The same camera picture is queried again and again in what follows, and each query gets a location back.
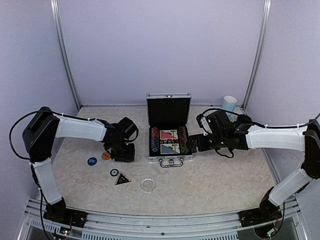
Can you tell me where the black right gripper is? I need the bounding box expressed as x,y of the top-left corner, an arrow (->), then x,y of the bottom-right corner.
186,132 -> 227,153

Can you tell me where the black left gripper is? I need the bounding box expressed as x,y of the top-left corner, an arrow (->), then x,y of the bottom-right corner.
108,139 -> 135,162

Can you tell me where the green chip group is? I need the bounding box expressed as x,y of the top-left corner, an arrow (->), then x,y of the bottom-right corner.
180,146 -> 189,154

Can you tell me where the aluminium poker case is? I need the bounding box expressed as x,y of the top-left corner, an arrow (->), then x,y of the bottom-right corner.
146,92 -> 193,168

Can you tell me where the red playing card deck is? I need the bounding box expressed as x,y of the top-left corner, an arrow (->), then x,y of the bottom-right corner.
159,129 -> 179,140

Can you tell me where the green chip stack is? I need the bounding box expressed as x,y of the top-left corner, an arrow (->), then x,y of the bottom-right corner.
115,153 -> 135,163

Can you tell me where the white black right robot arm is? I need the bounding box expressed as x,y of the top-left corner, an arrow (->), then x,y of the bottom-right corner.
187,108 -> 320,227

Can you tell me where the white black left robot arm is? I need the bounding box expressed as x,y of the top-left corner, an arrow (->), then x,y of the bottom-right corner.
22,106 -> 139,228

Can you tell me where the right poker chip row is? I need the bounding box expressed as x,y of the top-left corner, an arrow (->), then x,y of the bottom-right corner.
178,126 -> 188,147

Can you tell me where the poker chip row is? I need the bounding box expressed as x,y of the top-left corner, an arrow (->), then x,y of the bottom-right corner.
150,127 -> 160,153
178,126 -> 188,147

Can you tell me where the orange round button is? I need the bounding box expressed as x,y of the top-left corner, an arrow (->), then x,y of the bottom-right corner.
101,151 -> 111,161

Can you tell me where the left poker chip row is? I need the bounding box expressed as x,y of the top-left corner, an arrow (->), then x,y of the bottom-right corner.
150,127 -> 160,153

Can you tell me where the red dice row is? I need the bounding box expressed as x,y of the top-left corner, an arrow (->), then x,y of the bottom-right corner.
160,139 -> 179,144

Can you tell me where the blue small blind button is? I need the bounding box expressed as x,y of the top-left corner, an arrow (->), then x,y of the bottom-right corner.
87,157 -> 98,166

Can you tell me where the black triangular dealer button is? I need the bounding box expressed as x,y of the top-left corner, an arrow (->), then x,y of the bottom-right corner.
115,172 -> 131,186

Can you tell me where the light blue ribbed cup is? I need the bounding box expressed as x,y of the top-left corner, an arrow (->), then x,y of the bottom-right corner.
222,95 -> 238,117

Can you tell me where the clear round plastic lid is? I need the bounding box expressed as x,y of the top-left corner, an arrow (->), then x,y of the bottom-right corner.
140,178 -> 156,193

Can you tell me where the front aluminium rail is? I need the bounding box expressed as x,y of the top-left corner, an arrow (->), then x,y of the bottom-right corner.
17,202 -> 307,240

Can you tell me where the right aluminium frame post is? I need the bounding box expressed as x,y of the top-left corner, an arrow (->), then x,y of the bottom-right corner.
241,0 -> 272,111

